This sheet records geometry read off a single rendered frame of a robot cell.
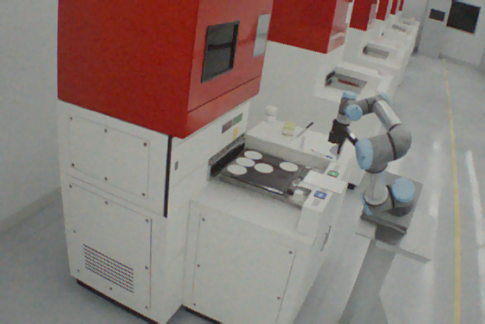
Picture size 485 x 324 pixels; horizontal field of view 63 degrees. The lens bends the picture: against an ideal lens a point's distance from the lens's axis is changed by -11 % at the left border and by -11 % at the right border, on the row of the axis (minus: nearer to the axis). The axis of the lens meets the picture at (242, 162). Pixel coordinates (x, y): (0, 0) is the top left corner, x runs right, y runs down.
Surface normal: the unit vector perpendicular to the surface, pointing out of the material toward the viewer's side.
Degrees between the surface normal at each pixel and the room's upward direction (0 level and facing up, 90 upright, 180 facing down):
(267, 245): 90
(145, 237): 90
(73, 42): 90
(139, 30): 90
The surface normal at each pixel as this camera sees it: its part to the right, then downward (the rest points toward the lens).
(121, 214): -0.41, 0.36
